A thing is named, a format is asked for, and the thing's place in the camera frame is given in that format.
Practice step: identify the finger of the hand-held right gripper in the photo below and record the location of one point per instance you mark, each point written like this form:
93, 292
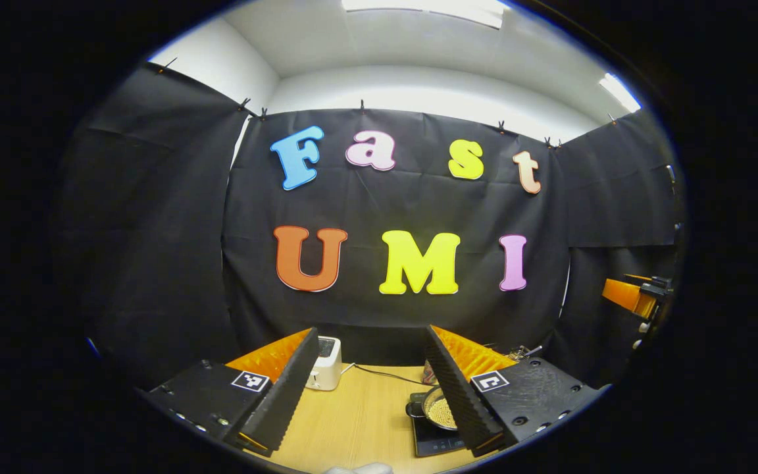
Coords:
626, 295
655, 282

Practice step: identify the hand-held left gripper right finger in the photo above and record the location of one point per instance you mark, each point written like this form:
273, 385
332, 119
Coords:
461, 401

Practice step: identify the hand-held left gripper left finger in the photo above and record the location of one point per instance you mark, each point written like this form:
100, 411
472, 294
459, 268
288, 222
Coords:
283, 395

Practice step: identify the pile of pale soybeans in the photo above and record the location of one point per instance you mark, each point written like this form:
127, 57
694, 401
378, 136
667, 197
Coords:
443, 413

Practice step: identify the black induction cooktop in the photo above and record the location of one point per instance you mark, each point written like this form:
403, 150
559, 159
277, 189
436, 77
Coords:
435, 442

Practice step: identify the white toaster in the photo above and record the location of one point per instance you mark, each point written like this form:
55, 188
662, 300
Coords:
328, 365

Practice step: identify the ceiling light panel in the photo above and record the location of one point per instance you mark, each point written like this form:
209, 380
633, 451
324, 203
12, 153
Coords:
619, 92

